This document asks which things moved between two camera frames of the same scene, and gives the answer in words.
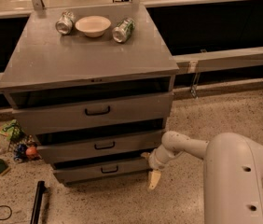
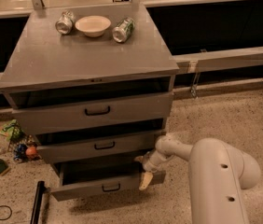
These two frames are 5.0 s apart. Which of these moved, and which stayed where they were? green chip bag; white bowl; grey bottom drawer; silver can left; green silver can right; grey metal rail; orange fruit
Moved: grey bottom drawer
Stayed: orange fruit; silver can left; green silver can right; white bowl; grey metal rail; green chip bag
